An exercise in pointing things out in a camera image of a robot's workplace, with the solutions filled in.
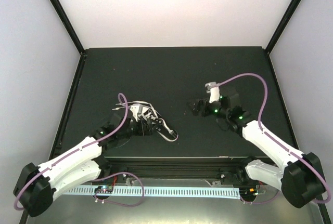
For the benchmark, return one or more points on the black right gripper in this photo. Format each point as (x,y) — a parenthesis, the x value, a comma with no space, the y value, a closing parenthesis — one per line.
(204,102)

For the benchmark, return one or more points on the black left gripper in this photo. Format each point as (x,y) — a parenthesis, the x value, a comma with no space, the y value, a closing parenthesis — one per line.
(149,131)

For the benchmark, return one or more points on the black canvas sneaker white sole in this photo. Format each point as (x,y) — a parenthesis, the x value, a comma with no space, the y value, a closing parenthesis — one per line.
(146,120)

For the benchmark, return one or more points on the white shoelace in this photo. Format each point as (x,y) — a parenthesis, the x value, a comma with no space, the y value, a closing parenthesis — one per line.
(141,108)

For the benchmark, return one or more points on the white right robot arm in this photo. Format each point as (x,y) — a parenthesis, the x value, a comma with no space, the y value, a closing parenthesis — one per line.
(298,176)

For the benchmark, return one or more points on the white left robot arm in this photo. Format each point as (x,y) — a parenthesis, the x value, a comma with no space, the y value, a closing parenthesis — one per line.
(38,186)

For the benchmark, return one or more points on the left small circuit board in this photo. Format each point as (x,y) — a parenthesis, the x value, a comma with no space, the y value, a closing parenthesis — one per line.
(104,189)

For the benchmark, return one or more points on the small circuit board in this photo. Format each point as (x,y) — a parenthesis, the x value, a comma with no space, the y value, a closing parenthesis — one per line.
(104,189)
(249,192)

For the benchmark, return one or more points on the right small circuit board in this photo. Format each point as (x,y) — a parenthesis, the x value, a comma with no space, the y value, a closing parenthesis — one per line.
(249,192)

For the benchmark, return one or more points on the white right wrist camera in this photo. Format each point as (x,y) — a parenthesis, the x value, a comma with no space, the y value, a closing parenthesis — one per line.
(213,90)

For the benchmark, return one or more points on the black front mounting rail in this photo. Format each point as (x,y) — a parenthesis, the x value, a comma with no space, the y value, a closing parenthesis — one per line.
(228,171)

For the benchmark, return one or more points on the light blue slotted cable duct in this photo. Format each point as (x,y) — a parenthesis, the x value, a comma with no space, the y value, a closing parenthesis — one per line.
(204,192)

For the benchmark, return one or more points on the right black frame post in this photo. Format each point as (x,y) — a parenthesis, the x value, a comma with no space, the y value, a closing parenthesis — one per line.
(293,5)

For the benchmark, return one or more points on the black frame post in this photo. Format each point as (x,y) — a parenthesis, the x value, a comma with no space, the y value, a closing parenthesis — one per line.
(68,26)
(293,5)

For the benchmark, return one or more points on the left black frame post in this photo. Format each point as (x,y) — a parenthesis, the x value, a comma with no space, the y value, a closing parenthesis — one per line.
(68,26)

